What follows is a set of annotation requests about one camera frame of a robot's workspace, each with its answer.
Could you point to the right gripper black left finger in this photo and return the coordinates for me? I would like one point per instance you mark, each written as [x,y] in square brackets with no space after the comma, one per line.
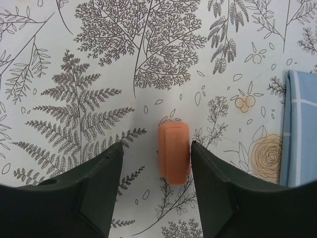
[76,204]

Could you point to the orange pen cap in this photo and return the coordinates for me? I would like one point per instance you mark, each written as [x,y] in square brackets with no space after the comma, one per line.
[174,152]

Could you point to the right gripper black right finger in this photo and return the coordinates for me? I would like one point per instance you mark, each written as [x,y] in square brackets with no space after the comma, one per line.
[235,204]

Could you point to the light blue checked placemat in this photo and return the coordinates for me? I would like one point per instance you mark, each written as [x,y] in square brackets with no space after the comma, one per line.
[299,141]

